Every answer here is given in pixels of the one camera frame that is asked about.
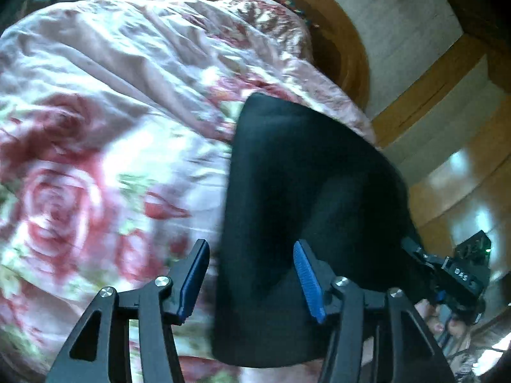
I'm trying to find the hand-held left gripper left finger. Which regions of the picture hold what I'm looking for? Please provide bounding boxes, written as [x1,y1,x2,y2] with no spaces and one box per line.
[46,239,211,383]

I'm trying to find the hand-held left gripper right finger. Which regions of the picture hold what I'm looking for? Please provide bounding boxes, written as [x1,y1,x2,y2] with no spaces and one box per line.
[293,239,456,383]

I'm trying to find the black embroidered pants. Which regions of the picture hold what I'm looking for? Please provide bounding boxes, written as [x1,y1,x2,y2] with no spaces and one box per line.
[210,93,424,368]

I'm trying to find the person's right hand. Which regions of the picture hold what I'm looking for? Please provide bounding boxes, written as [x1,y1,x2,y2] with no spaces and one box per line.
[415,299,464,341]

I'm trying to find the wooden wardrobe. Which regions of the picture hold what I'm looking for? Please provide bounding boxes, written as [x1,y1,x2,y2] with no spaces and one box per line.
[371,0,511,288]

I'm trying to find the pink floral duvet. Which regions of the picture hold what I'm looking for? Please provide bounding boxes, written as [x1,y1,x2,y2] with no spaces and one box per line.
[0,0,378,383]

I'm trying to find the wooden bed headboard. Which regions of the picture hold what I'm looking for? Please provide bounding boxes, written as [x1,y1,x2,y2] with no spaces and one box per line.
[176,0,370,111]

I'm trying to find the colourful checked cloth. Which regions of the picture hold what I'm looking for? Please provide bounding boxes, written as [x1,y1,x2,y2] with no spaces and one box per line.
[257,0,320,29]

